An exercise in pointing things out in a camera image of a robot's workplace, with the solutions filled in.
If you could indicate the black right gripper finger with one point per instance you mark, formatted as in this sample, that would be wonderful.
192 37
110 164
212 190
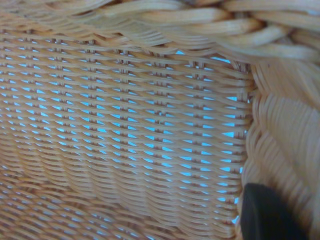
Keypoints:
270 215

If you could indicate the orange wicker basket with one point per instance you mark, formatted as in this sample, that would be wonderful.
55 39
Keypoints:
275 125

